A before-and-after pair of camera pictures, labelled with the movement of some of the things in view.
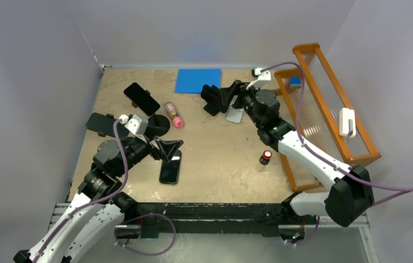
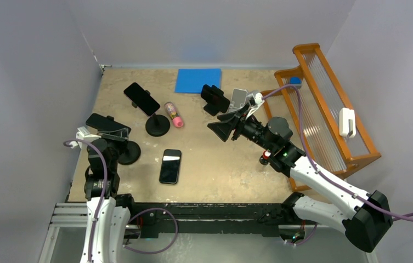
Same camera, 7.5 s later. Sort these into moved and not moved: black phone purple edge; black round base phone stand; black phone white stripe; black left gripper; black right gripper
Moved: black left gripper; black right gripper
Not moved: black round base phone stand; black phone white stripe; black phone purple edge
